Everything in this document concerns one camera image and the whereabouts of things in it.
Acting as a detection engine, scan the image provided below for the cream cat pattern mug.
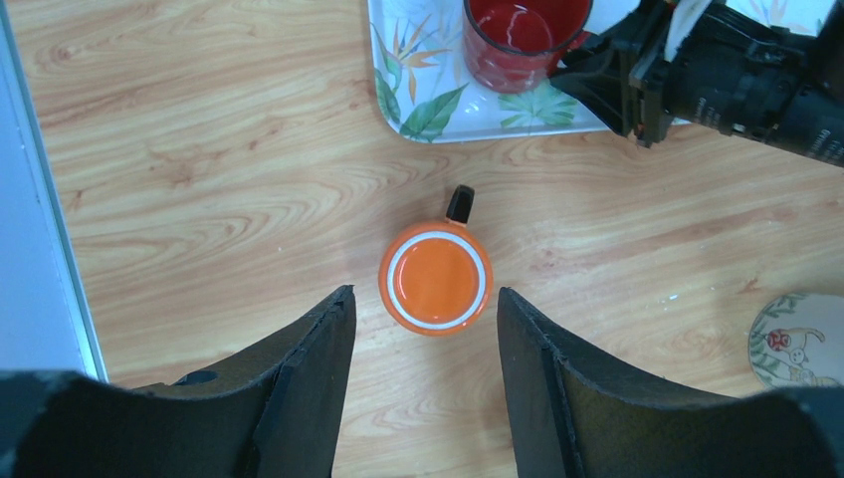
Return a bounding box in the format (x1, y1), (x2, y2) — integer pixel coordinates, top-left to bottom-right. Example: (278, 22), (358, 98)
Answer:
(748, 292), (843, 387)

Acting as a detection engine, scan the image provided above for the orange mug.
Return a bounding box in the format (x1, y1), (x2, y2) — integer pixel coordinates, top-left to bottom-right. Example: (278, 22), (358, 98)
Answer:
(378, 184), (494, 337)

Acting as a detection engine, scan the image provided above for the red mug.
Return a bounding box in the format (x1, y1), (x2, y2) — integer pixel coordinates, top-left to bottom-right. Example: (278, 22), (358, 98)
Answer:
(462, 0), (593, 94)

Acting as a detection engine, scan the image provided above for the leaf pattern tray mat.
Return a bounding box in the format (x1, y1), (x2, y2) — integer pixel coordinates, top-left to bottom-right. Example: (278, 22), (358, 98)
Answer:
(368, 1), (835, 146)

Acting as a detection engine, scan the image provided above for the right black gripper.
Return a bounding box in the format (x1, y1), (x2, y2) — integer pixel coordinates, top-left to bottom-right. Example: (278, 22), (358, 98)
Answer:
(550, 1), (843, 166)

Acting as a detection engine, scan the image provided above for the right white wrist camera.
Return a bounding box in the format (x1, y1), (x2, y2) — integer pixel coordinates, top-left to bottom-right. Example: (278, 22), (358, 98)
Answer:
(663, 0), (712, 63)

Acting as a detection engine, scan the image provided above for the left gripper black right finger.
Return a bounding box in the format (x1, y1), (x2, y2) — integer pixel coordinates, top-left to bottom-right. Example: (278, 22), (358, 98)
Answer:
(497, 288), (843, 477)

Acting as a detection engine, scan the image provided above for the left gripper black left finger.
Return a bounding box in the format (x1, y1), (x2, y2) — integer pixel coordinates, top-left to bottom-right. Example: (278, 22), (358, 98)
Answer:
(1, 285), (356, 477)

